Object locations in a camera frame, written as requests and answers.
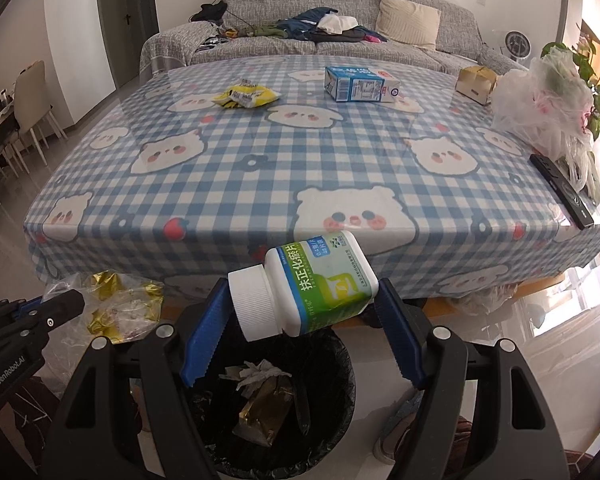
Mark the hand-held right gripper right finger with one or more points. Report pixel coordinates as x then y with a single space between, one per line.
400 335

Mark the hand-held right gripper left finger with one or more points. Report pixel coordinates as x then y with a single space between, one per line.
205 340

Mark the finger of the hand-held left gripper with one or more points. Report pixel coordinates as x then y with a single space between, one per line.
55 312
27 305

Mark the white tissue paper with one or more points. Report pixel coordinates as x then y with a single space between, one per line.
257 374

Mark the clear plastic wrapper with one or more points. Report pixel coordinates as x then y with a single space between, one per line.
125 310

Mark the white pill bottle green label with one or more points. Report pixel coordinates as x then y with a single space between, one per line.
320 285

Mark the trash bin with black liner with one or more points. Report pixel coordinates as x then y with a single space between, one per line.
330 410

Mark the brown patterned pants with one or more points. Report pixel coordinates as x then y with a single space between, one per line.
30 415

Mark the plastic bag under table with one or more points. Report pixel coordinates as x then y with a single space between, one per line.
485 300

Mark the gold foil wrapper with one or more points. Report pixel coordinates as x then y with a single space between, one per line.
262 412

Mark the blue grey slipper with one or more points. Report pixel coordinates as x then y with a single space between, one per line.
397 430

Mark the blue checked cartoon tablecloth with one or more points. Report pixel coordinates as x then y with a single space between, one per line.
260 175

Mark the white dining chair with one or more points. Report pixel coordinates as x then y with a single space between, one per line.
32 105

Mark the black remote control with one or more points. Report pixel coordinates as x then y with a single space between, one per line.
562 192

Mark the yellow snack packet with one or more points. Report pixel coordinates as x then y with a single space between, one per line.
247 95

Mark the blue and white milk carton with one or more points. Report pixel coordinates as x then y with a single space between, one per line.
360 85

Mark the small brown cardboard box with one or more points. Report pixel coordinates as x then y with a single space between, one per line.
475 85

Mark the translucent plastic bag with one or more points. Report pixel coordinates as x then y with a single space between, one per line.
540 110

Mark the dark grey door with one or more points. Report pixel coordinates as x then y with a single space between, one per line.
130 20

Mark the white round fan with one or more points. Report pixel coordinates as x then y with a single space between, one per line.
519 45

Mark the cream pillow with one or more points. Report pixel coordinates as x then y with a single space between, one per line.
407 20

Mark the pile of dark clothes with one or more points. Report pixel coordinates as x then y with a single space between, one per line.
305 25

